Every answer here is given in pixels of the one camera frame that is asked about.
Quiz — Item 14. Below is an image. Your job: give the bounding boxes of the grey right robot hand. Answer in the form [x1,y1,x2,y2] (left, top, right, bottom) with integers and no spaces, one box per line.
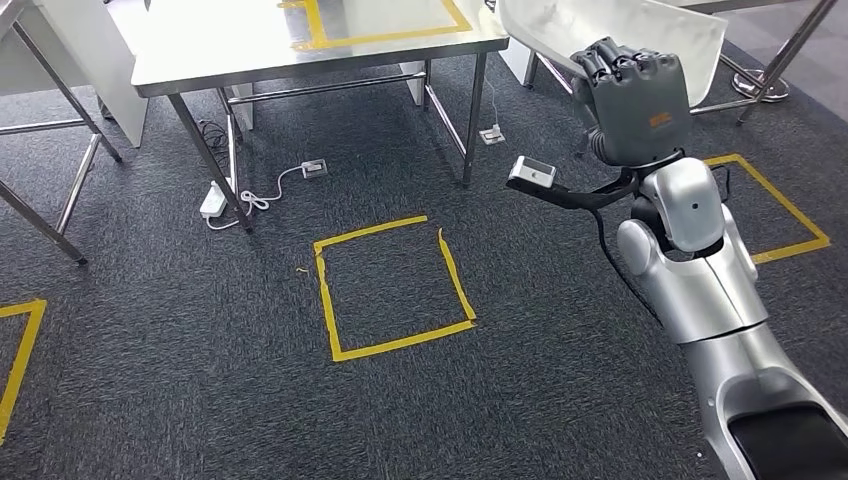
[569,36,694,168]

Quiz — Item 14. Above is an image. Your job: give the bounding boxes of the white wide shell part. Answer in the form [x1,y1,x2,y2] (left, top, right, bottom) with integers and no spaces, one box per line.
[496,0,730,109]

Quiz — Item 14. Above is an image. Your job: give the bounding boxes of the stainless steel workbench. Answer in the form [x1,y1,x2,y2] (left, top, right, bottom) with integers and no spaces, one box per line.
[130,0,511,234]

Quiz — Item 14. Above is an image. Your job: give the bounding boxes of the chrome round base stand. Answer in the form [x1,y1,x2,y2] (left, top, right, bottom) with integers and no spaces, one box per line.
[731,69,790,104]

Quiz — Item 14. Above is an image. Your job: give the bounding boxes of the floor socket with white plug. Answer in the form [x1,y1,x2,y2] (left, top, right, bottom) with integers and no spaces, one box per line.
[478,79,506,146]

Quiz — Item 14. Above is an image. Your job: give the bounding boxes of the yellow floor tape square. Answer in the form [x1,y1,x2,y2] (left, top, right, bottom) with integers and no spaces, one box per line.
[0,299,48,445]
[702,153,833,266]

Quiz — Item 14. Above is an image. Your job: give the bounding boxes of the yellow torn tape square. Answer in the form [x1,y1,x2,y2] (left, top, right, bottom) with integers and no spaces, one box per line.
[312,215,478,364]

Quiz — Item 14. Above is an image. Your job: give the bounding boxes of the white power strip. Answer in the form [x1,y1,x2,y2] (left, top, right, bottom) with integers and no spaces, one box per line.
[198,178,233,220]

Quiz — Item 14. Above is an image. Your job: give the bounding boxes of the white panel desk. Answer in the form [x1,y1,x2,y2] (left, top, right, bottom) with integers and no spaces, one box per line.
[0,0,150,148]

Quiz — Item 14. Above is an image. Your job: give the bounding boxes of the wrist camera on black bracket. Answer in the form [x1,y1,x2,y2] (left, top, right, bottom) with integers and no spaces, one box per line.
[506,155,641,212]

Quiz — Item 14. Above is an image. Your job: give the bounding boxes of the white desk with cables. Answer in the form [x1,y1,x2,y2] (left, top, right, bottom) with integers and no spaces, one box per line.
[496,36,531,87]

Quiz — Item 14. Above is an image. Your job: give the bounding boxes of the black camera cable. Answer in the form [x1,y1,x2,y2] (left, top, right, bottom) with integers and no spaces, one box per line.
[591,208,664,326]

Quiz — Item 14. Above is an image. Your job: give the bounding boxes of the yellow double tape frame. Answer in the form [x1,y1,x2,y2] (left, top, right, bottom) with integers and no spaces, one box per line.
[278,0,475,53]

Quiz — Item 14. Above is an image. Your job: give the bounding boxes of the white coiled cable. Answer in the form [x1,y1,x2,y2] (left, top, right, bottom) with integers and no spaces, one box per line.
[205,165,306,232]

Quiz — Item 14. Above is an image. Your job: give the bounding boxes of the black floor cables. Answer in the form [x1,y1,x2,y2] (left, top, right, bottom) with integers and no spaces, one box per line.
[198,119,230,170]

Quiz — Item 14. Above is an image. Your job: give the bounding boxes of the steel frame table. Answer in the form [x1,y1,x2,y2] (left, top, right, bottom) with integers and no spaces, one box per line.
[0,0,124,266]

